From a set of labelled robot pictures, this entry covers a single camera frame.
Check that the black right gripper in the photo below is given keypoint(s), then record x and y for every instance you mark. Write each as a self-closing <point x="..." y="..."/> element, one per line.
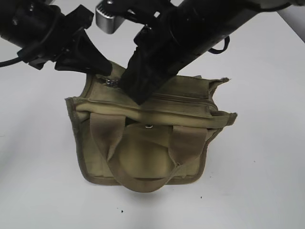
<point x="166" y="47"/>

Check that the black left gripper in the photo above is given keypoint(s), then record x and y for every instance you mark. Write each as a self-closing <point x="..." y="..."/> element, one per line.
<point x="66" y="44"/>

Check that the metal zipper pull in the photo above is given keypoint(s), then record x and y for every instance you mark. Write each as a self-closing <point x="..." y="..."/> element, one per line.
<point x="111" y="82"/>

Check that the khaki canvas zipper bag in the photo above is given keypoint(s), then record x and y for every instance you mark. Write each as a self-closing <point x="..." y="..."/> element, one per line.
<point x="144" y="147"/>

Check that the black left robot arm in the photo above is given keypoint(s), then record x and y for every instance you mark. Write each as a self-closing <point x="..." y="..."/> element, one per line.
<point x="21" y="21"/>

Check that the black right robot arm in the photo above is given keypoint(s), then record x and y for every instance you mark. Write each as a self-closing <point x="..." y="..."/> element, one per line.
<point x="217" y="19"/>

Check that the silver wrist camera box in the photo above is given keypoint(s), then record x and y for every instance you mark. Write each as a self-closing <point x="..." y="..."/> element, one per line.
<point x="109" y="15"/>

